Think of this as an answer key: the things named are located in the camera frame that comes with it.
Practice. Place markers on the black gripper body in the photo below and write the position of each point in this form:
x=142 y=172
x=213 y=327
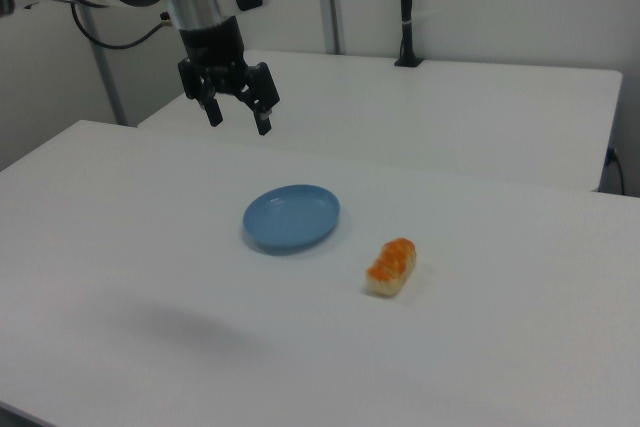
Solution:
x=212 y=44

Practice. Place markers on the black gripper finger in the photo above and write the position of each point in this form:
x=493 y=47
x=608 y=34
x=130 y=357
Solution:
x=214 y=112
x=262 y=97

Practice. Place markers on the orange-topped bread loaf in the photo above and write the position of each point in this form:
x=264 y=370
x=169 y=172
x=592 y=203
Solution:
x=392 y=267

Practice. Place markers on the blue round plate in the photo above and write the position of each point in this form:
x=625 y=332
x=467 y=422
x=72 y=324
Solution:
x=290 y=219

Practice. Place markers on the grey partition post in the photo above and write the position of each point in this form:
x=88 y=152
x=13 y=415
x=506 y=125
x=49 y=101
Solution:
x=107 y=77

